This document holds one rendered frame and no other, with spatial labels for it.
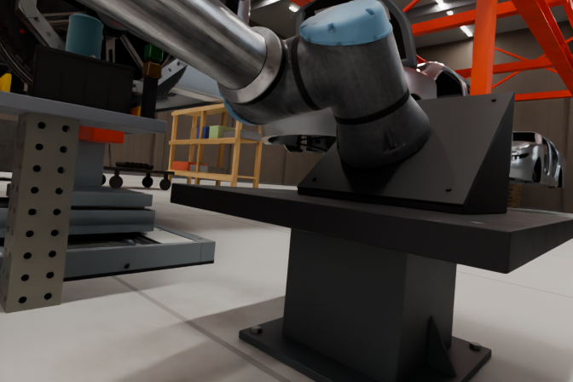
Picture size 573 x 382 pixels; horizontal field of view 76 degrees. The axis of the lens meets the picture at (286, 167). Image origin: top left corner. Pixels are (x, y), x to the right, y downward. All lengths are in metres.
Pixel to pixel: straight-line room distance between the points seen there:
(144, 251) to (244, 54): 0.79
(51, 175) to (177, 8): 0.54
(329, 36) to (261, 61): 0.12
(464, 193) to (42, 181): 0.83
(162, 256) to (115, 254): 0.15
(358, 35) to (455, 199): 0.29
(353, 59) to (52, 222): 0.73
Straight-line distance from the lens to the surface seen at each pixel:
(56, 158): 0.96
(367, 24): 0.64
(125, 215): 1.40
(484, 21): 4.56
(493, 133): 0.72
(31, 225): 0.96
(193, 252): 1.34
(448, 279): 0.82
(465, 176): 0.63
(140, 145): 12.47
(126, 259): 1.23
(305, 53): 0.68
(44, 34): 1.34
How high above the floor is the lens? 0.33
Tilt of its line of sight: 2 degrees up
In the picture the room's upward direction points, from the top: 5 degrees clockwise
